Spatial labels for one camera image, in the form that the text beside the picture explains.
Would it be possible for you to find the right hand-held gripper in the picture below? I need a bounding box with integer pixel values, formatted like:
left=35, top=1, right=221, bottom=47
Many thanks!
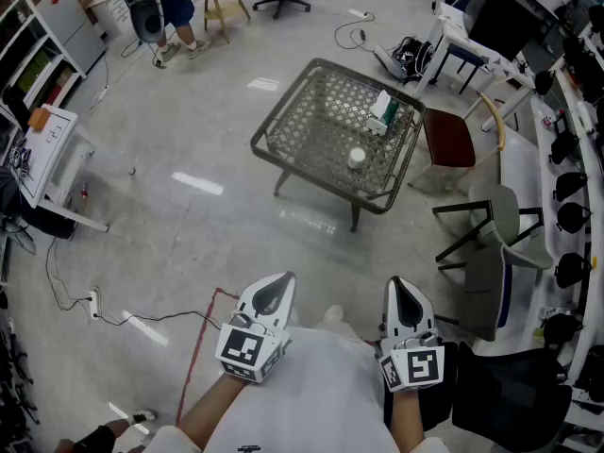
left=376, top=277, right=446, bottom=393

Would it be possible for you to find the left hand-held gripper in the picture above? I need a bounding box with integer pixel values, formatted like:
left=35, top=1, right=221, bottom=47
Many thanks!
left=214, top=271, right=298, bottom=386

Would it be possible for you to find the person's right forearm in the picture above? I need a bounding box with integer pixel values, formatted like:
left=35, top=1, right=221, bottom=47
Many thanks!
left=389, top=386, right=428, bottom=442

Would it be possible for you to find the person's left forearm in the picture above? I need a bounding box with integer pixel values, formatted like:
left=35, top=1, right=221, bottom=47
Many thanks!
left=177, top=373, right=249, bottom=448

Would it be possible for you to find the black cabinet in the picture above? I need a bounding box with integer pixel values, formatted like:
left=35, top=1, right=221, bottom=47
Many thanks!
left=466, top=0, right=534, bottom=63

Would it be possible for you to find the grey cushion blue trim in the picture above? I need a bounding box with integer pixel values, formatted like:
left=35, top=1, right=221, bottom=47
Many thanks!
left=464, top=243, right=514, bottom=344

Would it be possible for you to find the person's white shirt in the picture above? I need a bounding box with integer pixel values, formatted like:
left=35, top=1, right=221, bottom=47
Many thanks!
left=141, top=324, right=452, bottom=453

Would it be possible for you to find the black mesh chair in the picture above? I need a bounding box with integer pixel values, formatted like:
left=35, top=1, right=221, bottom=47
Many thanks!
left=450, top=341, right=575, bottom=453

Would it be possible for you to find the wooden chair brown seat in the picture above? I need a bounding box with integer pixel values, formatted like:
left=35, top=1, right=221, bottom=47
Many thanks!
left=408, top=92, right=507, bottom=195

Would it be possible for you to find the green white tissue pack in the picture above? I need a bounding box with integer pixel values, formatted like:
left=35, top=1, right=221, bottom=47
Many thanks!
left=367, top=90, right=401, bottom=137

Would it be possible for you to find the pile of black equipment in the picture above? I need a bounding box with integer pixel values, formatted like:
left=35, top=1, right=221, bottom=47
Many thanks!
left=0, top=290, right=42, bottom=443

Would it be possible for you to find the black backpack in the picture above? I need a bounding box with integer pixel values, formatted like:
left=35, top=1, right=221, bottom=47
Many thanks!
left=372, top=35, right=435, bottom=84

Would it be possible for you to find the small white table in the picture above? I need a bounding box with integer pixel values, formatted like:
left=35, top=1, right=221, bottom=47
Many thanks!
left=8, top=104, right=110, bottom=234

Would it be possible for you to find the blue stool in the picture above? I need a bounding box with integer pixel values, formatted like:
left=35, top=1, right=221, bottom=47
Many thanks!
left=445, top=42, right=487, bottom=96

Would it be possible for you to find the white desk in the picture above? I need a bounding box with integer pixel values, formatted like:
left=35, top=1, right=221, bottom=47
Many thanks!
left=412, top=1, right=537, bottom=131

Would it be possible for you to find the round wooden table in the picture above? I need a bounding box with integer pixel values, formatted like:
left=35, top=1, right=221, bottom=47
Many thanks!
left=186, top=0, right=252, bottom=44

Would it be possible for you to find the white drawer cabinet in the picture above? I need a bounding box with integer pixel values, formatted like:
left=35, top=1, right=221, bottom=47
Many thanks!
left=87, top=0, right=131, bottom=42

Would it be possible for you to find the black cable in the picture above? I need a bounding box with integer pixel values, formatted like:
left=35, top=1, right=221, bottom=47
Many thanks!
left=44, top=238, right=223, bottom=330
left=334, top=11, right=377, bottom=51

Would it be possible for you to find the grey chair black frame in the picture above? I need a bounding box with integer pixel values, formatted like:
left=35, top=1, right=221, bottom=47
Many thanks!
left=432, top=184, right=556, bottom=273

